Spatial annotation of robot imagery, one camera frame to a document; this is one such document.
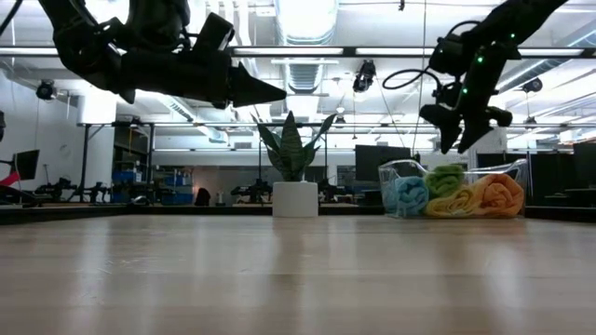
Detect black overhead light bar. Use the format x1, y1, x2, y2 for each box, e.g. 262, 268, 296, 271
0, 45, 596, 60

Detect thin hanging black cable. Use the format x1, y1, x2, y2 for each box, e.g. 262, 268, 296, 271
411, 0, 427, 154

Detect black background cabinets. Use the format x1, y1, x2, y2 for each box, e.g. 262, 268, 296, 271
477, 141, 596, 207

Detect potted plant in white pot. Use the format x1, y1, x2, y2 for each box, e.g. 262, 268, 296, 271
251, 110, 339, 219

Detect clear plastic basket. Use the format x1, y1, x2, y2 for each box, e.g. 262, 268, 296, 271
377, 157, 530, 220

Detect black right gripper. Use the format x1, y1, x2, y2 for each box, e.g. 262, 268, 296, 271
418, 44, 514, 155

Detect wide black monitor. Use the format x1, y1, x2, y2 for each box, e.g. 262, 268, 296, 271
354, 143, 413, 182

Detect orange microfiber towel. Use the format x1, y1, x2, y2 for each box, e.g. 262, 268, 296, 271
469, 173, 526, 219

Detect black ceiling spotlight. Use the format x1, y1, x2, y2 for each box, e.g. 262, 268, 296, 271
35, 78, 57, 101
351, 59, 377, 94
521, 76, 544, 94

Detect black shelving unit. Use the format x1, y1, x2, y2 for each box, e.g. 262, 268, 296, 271
111, 121, 156, 183

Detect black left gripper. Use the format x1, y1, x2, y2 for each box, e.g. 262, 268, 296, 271
118, 47, 288, 111

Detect green microfiber towel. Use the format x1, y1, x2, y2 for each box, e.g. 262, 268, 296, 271
424, 164, 466, 199

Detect black background equipment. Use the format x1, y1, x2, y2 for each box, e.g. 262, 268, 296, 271
34, 175, 113, 204

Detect blue storage crate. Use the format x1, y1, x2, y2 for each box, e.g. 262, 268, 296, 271
161, 174, 195, 207

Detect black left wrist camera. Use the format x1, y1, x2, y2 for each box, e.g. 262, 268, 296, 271
193, 11, 236, 52

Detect silver ventilation duct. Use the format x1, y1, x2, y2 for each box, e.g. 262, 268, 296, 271
274, 0, 340, 94

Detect yellow microfiber towel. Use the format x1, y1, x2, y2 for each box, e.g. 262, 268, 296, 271
424, 185, 481, 219

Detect small black tilted monitor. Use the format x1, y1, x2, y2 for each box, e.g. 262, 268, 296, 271
8, 148, 41, 181

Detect blue microfiber towel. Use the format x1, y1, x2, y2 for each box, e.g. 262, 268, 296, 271
382, 175, 429, 218

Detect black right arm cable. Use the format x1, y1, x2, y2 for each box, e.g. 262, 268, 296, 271
382, 19, 481, 92

